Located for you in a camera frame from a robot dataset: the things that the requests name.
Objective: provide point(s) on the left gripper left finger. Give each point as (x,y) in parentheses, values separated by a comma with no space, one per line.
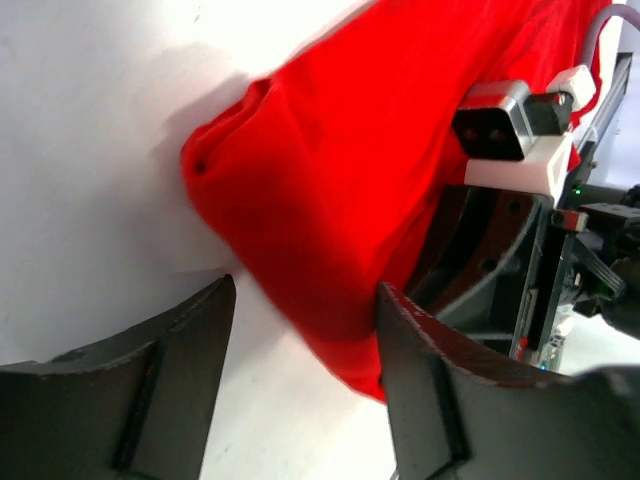
(137,405)

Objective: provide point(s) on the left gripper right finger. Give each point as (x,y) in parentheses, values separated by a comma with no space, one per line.
(459,410)

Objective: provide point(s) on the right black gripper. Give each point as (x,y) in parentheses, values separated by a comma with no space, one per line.
(478,269)

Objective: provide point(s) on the red t shirt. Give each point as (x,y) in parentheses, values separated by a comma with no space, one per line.
(324,177)

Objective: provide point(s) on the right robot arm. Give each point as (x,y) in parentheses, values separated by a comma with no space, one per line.
(591,265)

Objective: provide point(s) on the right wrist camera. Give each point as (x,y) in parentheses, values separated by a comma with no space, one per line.
(520,141)

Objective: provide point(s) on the aluminium side rail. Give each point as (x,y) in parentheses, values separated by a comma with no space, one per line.
(606,111)

